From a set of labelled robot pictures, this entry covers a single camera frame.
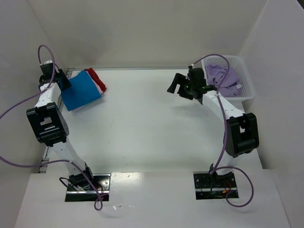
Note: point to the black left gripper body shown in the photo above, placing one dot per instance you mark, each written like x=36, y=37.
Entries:
x=63, y=82

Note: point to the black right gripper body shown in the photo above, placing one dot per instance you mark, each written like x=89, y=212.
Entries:
x=183, y=86

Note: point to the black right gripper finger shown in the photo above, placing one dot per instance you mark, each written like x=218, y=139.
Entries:
x=189, y=94
x=179, y=79

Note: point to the blue t shirt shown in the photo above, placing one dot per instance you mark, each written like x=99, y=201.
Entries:
x=67, y=97

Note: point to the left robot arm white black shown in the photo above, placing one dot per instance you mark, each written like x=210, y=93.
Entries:
x=51, y=129

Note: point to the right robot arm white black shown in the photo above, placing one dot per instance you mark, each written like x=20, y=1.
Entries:
x=240, y=129

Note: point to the lavender t shirt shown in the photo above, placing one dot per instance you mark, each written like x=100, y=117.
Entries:
x=228, y=87

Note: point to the dark red folded t shirt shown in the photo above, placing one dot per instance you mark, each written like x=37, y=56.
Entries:
x=96, y=79

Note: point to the pink folded t shirt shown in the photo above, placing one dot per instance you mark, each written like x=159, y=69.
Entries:
x=88, y=88

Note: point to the white plastic basket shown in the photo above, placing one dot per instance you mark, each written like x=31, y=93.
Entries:
x=238, y=65

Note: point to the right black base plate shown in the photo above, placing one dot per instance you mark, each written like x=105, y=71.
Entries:
x=208, y=187

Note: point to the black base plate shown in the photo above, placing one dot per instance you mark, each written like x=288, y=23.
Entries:
x=208, y=187
x=78, y=194

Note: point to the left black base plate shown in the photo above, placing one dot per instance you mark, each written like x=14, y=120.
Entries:
x=78, y=194

